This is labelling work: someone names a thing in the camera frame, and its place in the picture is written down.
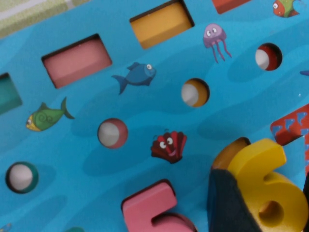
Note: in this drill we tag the green grid mat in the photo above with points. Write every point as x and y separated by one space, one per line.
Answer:
24 14

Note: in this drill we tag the wooden number puzzle board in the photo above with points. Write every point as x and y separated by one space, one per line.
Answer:
96 101

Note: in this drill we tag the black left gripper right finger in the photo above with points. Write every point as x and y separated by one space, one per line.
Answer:
306 193

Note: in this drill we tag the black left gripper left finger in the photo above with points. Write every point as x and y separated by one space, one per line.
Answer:
227 203

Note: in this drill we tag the yellow number six piece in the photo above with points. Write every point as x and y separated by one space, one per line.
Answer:
256 159

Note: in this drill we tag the pink number five piece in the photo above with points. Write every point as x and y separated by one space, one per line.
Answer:
149 203

